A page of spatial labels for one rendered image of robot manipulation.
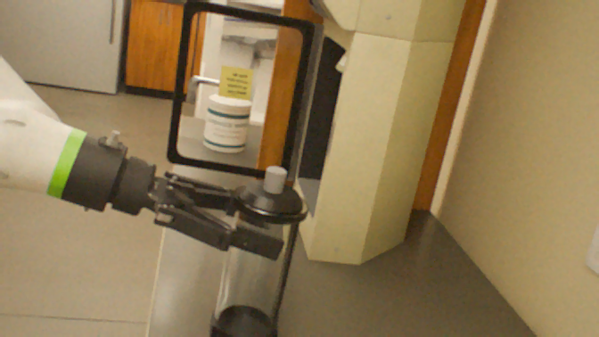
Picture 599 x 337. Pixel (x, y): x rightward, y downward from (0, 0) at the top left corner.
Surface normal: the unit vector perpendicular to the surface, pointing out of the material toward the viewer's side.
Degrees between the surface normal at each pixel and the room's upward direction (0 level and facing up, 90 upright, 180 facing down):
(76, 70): 90
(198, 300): 0
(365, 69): 90
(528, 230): 90
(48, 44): 90
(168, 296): 0
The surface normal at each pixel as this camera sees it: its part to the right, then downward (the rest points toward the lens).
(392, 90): 0.13, 0.33
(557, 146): -0.98, -0.12
